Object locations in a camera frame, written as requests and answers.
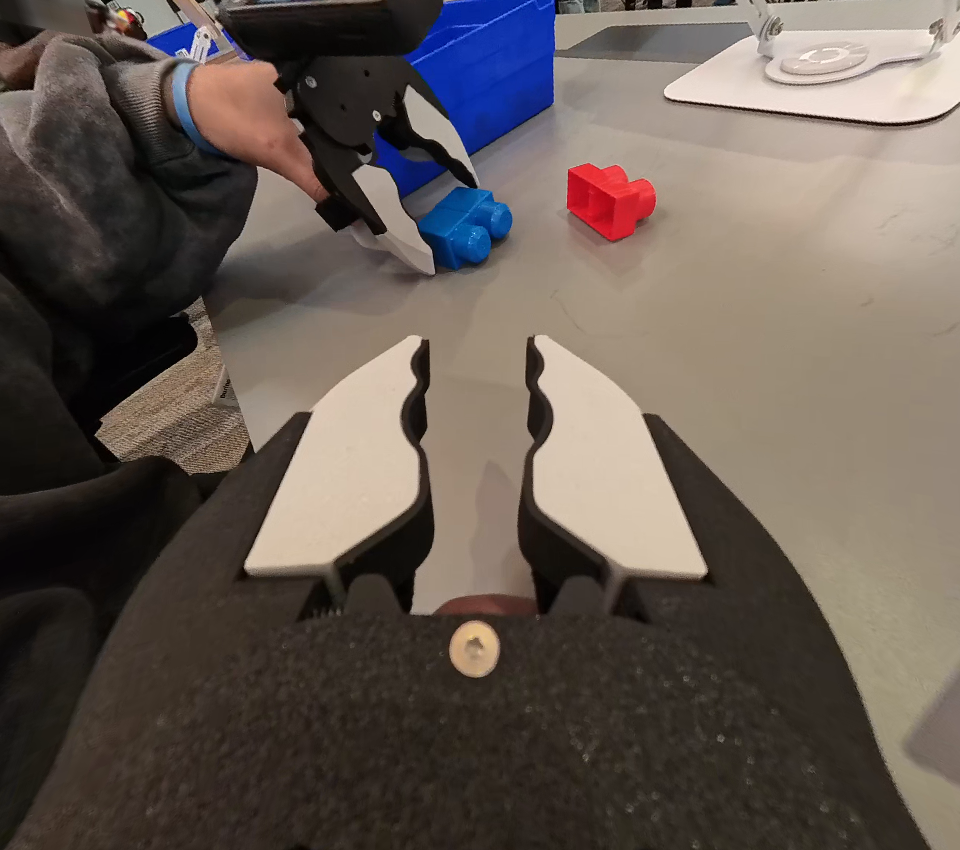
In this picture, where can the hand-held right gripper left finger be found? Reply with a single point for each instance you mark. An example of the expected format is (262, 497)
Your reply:
(337, 475)

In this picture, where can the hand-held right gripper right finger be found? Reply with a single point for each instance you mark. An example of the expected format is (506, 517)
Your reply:
(607, 475)

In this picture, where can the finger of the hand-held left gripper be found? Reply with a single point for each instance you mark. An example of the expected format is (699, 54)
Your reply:
(442, 123)
(386, 213)

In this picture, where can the blue plastic bin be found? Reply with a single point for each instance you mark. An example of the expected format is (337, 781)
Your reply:
(172, 40)
(495, 78)

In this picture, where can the blue one-stud block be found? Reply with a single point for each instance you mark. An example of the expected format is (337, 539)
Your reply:
(469, 209)
(450, 243)

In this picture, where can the red two-stud block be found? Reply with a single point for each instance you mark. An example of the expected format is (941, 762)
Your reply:
(607, 205)

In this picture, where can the person's left forearm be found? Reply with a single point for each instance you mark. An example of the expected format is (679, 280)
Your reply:
(90, 175)

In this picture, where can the grey desk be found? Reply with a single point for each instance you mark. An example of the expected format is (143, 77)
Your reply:
(712, 280)

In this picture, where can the person's left hand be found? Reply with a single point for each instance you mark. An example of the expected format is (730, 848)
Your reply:
(240, 108)

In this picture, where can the blue wristband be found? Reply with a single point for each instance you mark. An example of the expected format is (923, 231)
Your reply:
(184, 108)

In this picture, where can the person's dark clothing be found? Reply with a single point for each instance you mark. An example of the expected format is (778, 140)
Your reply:
(60, 565)

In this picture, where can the white tilting stand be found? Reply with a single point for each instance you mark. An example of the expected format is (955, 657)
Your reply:
(825, 93)

